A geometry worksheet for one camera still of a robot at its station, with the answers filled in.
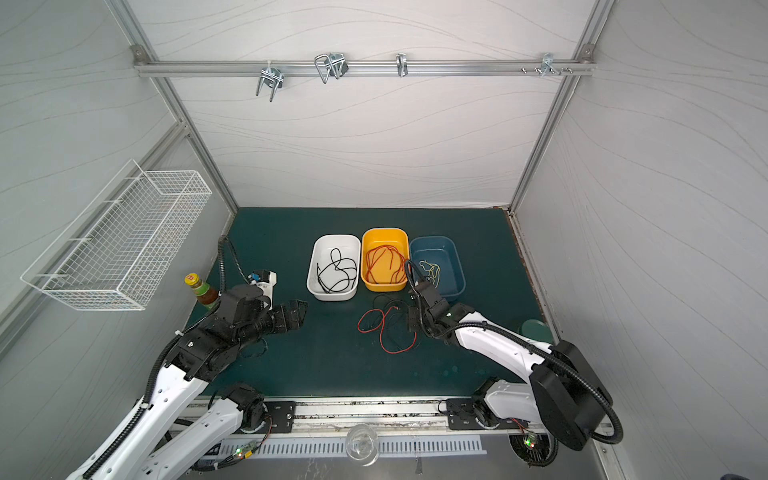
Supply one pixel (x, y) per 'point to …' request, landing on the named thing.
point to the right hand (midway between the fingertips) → (417, 308)
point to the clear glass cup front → (362, 444)
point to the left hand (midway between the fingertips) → (298, 302)
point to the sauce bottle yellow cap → (205, 295)
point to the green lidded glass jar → (535, 329)
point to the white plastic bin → (349, 246)
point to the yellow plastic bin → (385, 254)
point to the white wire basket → (117, 250)
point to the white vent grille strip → (335, 447)
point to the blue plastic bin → (437, 259)
